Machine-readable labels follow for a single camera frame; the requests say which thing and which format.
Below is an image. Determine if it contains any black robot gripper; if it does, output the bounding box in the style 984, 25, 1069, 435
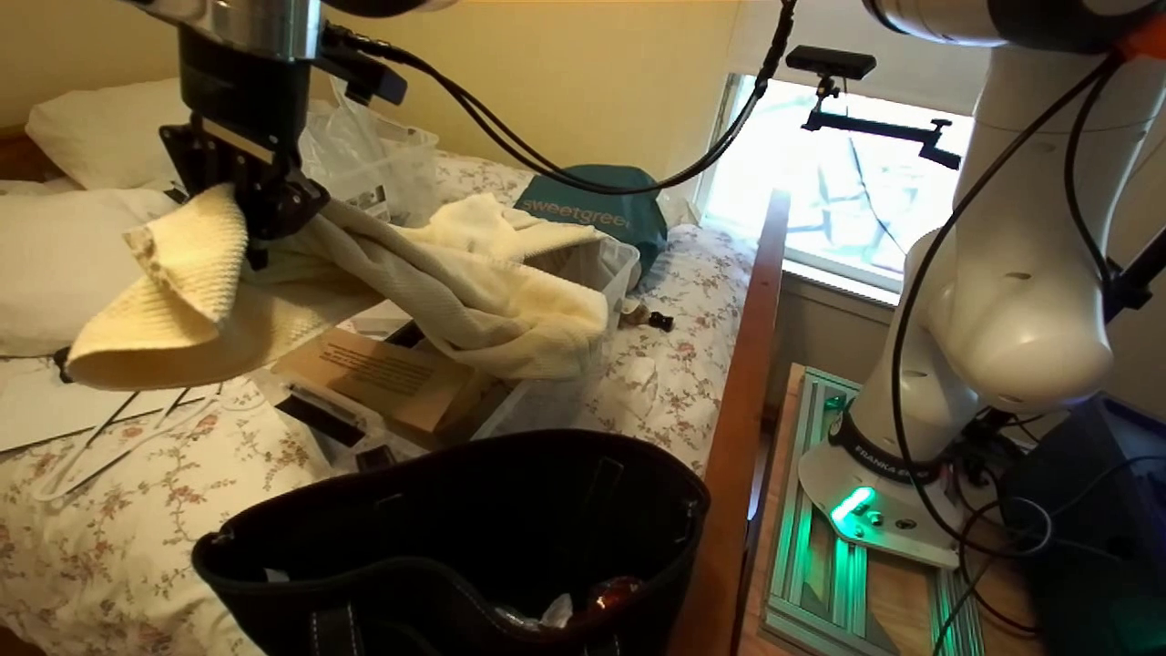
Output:
160, 28, 328, 268

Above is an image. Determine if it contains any cream knitted towel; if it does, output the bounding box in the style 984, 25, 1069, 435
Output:
66, 185, 593, 389

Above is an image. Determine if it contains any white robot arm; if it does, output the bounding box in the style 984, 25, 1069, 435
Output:
797, 0, 1166, 555

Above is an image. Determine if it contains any robot base platform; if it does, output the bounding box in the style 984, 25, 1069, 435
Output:
746, 366, 1041, 656

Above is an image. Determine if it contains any clear plastic bag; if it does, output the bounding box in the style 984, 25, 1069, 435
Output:
298, 103, 438, 225

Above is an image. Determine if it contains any white pillow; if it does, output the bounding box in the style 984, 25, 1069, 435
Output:
0, 79, 188, 356

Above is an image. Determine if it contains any brown cardboard box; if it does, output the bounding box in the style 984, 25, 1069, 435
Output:
275, 329, 511, 442

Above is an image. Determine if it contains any teal paper bag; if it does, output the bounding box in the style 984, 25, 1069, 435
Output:
519, 165, 667, 266

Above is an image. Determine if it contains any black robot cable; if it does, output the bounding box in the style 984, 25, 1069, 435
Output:
319, 0, 805, 202

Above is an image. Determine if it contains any black camera on mount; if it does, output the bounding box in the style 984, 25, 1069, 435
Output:
783, 40, 965, 175

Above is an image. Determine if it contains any wooden bed frame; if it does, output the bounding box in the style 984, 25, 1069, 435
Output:
667, 189, 791, 656

